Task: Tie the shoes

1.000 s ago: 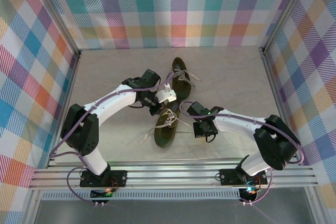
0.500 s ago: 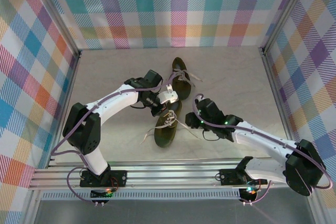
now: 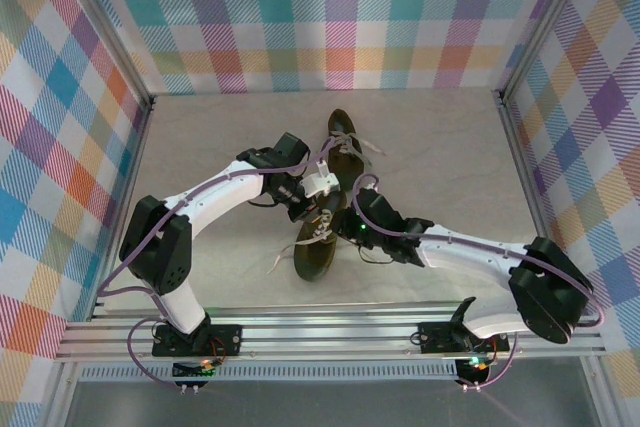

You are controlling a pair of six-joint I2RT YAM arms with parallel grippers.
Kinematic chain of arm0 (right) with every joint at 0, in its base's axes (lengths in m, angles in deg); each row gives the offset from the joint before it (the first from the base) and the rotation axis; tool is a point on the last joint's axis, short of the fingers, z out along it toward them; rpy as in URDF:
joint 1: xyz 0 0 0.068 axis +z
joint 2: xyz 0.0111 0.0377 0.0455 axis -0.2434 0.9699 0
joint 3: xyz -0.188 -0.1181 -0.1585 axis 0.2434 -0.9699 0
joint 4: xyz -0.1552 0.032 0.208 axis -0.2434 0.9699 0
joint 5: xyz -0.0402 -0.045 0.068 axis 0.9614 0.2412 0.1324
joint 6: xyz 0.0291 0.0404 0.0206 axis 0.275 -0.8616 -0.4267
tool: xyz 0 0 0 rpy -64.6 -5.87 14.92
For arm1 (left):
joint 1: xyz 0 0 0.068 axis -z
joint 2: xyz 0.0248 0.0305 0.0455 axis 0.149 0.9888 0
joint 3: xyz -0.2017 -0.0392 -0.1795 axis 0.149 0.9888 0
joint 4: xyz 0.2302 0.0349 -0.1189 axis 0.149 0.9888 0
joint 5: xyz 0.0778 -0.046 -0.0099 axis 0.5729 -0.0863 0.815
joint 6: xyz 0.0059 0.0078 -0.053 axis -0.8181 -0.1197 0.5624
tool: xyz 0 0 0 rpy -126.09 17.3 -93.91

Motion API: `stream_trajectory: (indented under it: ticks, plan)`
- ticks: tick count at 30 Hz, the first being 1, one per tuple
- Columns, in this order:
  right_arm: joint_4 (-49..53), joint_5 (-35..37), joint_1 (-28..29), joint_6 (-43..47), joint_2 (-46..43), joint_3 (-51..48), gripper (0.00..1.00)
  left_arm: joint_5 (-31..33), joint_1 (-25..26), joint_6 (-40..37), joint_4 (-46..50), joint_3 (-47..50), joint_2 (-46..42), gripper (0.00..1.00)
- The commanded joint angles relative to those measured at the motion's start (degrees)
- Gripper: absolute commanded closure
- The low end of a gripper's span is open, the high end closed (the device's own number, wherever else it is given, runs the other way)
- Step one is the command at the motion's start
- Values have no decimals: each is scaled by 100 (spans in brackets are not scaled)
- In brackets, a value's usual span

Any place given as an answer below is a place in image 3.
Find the white shoelace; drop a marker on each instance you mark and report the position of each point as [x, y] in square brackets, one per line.
[300, 243]
[345, 139]

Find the olive green canvas shoe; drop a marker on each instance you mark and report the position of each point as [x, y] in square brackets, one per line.
[315, 262]
[350, 172]

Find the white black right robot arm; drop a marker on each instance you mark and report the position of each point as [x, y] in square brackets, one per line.
[465, 252]

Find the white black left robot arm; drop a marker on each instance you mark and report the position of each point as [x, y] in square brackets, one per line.
[220, 192]

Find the colourful plaid cloth panel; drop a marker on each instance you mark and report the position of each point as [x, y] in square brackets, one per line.
[320, 22]
[40, 147]
[600, 147]

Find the small circuit board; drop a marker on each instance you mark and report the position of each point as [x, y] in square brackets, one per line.
[472, 372]
[192, 371]

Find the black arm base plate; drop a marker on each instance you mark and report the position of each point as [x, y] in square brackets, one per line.
[435, 338]
[232, 339]

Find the aluminium mounting rail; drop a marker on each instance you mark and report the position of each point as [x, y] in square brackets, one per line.
[325, 334]

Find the aluminium side rail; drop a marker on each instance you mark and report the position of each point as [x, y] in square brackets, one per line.
[531, 197]
[124, 197]

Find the aluminium corner post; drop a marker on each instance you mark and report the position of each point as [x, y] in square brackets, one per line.
[112, 37]
[541, 22]

